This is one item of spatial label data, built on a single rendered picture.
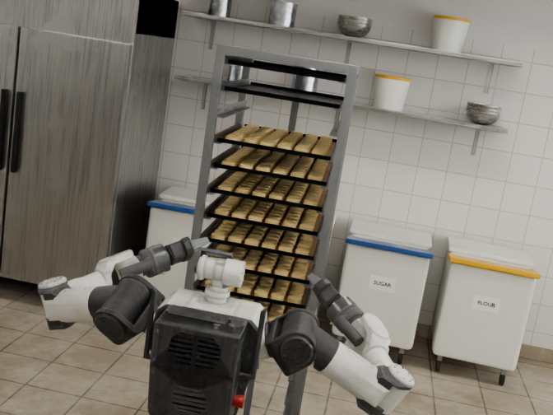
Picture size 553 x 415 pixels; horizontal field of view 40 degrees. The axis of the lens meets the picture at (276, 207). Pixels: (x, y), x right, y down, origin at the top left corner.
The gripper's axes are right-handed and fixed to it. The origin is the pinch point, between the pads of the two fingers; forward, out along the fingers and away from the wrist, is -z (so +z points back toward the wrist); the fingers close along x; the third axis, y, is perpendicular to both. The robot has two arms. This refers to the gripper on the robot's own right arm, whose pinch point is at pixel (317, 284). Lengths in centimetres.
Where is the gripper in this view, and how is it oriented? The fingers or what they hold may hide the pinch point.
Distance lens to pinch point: 232.4
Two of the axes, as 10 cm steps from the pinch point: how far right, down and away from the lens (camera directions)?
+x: -3.0, -5.8, -7.6
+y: -7.9, 5.9, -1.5
